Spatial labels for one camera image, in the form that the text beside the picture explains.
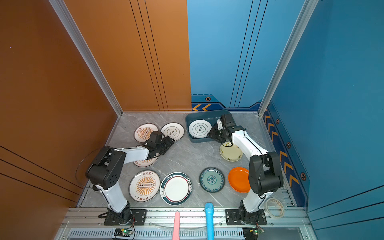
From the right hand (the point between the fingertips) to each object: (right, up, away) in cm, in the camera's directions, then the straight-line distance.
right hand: (208, 135), depth 90 cm
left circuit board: (-41, -45, -20) cm, 64 cm away
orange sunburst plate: (-39, -17, +2) cm, 42 cm away
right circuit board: (+19, -45, -20) cm, 53 cm away
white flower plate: (-5, +4, +18) cm, 19 cm away
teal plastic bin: (+4, +13, +26) cm, 29 cm away
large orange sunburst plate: (-36, -28, -7) cm, 46 cm away
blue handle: (-1, -36, -17) cm, 40 cm away
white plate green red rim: (-19, -29, -7) cm, 35 cm away
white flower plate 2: (-23, +2, +18) cm, 29 cm away
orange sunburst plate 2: (-47, +1, +18) cm, 50 cm away
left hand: (-22, -5, +8) cm, 24 cm away
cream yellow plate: (+15, -12, +4) cm, 19 cm away
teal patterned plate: (+2, -25, -5) cm, 26 cm away
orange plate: (+17, -26, -4) cm, 31 cm away
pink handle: (-17, -45, -21) cm, 52 cm away
